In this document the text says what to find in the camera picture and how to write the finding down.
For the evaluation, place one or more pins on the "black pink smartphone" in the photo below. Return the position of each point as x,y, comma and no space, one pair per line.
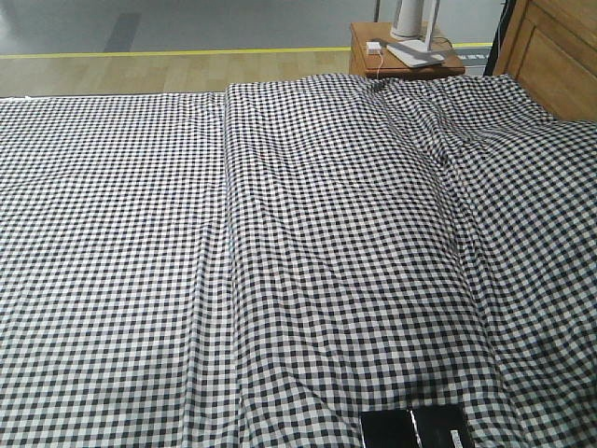
443,426

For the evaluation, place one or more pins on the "black white checkered quilt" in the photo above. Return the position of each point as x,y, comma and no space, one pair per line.
410,244

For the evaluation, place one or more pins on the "wooden nightstand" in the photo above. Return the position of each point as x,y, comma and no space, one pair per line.
387,65

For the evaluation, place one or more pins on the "white charger adapter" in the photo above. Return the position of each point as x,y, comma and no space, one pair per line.
373,47

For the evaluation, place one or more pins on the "black white checkered bedsheet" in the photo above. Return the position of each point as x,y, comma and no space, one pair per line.
116,321

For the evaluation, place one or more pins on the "white cylindrical appliance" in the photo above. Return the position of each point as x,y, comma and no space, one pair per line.
408,19

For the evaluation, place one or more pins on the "wooden headboard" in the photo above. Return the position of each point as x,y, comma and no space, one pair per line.
550,49

